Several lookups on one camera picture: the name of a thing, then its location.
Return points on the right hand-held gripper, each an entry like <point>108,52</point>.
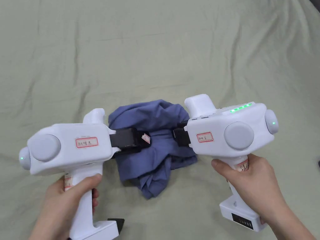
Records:
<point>220,135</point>

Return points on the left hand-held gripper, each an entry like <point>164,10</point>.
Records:
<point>70,147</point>

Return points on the dark blue shirt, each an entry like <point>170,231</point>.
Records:
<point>160,162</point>

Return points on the person's right hand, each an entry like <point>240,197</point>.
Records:
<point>257,190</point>

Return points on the person's left hand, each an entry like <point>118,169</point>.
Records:
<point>60,207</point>

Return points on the bed with pale green sheet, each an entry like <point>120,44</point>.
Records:
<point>150,50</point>

